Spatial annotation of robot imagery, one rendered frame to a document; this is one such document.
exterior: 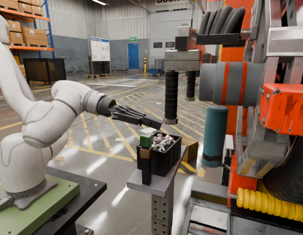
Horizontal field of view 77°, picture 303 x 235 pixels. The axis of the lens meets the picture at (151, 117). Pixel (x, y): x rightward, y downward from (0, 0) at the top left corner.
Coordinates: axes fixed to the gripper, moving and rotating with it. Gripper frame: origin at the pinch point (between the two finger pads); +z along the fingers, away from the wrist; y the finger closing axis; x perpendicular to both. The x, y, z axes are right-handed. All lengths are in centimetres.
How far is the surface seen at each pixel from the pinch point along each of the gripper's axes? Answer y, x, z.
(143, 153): -3.6, 11.1, 0.8
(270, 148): -23.2, -13.1, 29.2
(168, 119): -13.1, -8.3, 6.6
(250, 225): 12, 35, 53
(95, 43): 755, 36, -483
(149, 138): -3.7, 4.5, 1.2
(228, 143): 62, 21, 42
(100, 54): 783, 81, -467
